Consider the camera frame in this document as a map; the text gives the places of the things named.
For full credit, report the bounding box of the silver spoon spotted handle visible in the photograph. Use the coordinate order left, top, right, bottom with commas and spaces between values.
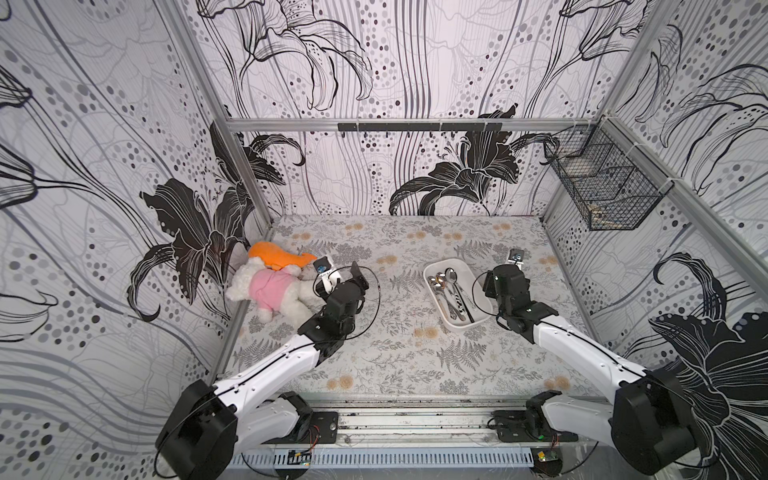
446, 279, 469, 322

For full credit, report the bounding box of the silver spoon white doraemon handle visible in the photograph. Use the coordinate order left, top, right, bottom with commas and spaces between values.
430, 279, 465, 322

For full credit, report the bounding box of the black long-handled spoon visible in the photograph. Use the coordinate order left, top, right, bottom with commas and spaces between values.
445, 267, 475, 323

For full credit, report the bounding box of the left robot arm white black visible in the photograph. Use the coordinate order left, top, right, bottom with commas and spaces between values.
152, 263, 371, 479

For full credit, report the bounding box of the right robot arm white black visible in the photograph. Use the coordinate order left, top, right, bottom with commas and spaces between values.
482, 263, 704, 475

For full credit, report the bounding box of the white plastic storage box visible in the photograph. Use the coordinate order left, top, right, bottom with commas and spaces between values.
422, 258, 496, 333

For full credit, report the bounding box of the white plush toy pink shirt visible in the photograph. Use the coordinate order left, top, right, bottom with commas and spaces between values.
225, 241, 317, 326

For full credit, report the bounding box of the small circuit board left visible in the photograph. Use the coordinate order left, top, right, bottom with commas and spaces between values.
285, 450, 312, 468

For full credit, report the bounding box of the small circuit board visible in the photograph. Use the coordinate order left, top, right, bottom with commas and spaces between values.
285, 450, 312, 468
532, 449, 563, 477

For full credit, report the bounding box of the small circuit board right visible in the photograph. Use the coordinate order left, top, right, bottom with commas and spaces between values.
532, 449, 563, 477

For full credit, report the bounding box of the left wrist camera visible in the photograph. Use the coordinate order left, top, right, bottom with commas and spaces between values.
312, 256, 341, 298

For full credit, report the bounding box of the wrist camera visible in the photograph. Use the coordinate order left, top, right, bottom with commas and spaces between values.
506, 248, 525, 266
312, 256, 341, 298

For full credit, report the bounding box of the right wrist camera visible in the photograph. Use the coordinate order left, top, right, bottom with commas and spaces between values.
506, 248, 525, 266

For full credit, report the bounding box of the aluminium mounting rail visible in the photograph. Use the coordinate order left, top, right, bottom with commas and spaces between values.
170, 392, 667, 448

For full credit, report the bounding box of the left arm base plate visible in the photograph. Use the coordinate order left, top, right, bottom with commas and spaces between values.
275, 411, 339, 446

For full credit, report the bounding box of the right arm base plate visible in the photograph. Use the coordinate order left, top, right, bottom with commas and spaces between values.
486, 410, 579, 446

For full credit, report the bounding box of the black wire wall basket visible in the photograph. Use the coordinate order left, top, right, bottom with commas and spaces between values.
544, 119, 675, 231

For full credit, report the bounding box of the white slotted cable duct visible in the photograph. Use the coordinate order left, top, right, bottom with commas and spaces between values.
229, 447, 533, 471

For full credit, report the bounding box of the black bar on back rail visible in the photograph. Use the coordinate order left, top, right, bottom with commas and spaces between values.
337, 121, 503, 132

